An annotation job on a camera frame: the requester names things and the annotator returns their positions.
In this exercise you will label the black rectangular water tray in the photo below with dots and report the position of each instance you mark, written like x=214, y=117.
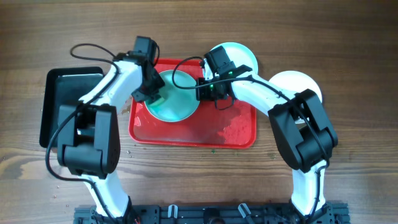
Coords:
x=64, y=85

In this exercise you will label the red plastic tray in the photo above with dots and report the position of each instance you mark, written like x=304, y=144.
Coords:
x=233, y=128

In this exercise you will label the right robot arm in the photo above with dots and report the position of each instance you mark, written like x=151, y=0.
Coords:
x=303, y=133

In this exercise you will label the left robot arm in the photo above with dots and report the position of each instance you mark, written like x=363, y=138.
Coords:
x=87, y=138

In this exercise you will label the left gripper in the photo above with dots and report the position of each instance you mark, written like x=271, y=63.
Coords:
x=158, y=84

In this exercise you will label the white plate green smear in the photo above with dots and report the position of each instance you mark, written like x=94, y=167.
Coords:
x=290, y=82

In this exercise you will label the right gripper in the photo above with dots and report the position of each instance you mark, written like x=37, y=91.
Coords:
x=201, y=96

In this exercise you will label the light blue plate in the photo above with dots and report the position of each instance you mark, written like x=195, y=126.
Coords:
x=178, y=105
x=240, y=55

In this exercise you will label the green scrubbing sponge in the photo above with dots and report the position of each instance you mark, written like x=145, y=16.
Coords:
x=157, y=101

